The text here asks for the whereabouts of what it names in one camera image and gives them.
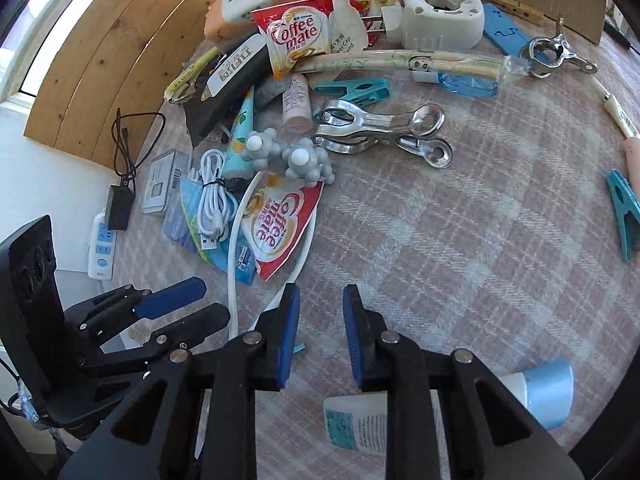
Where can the teal clothespin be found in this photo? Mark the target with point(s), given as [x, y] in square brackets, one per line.
[355, 91]
[622, 215]

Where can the teal hand cream tube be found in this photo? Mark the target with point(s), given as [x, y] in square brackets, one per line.
[241, 125]

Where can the white sachet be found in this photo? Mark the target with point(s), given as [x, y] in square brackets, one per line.
[347, 25]

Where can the white power strip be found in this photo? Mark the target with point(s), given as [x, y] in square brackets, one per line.
[102, 255]

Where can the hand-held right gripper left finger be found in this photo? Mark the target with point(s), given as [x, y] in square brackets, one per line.
[289, 340]

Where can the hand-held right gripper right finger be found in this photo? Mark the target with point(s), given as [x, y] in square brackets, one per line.
[352, 335]

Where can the large metal clip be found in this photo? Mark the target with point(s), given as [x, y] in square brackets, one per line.
[370, 125]

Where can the yellow-green pen package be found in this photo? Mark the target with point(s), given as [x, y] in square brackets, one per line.
[187, 80]

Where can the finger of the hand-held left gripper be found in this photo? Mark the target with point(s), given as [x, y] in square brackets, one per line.
[170, 295]
[195, 322]

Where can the red coffee creamer packet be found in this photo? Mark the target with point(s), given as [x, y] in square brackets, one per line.
[295, 35]
[277, 225]

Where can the blue mask package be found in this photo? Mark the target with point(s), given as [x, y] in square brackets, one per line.
[182, 225]

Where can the grey ball massager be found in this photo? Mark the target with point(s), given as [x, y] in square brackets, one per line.
[300, 160]

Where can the packaged toothbrush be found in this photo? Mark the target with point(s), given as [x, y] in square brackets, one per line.
[360, 62]

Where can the small metal clip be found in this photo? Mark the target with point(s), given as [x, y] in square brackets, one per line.
[550, 52]

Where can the white slim tube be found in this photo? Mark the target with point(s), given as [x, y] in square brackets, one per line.
[617, 112]

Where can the grey card box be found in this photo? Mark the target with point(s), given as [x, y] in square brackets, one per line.
[160, 185]

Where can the blue flat plastic piece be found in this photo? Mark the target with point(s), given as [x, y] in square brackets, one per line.
[505, 30]

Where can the white lotion tube blue cap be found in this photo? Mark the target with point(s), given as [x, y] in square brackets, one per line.
[355, 425]

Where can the wooden plank panel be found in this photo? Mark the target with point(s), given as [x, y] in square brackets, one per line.
[100, 60]

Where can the white plug adapter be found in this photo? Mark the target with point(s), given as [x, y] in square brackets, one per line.
[435, 30]

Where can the pink tube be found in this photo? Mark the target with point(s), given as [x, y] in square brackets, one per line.
[632, 157]

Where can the black pouch with white label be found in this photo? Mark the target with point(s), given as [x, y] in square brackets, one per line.
[235, 77]

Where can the orange tissue pack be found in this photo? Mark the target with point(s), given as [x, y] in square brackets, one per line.
[250, 2]

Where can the small pink bottle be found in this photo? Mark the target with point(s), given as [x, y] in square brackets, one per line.
[296, 105]

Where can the wooden clothespin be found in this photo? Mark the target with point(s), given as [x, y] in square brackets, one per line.
[515, 10]

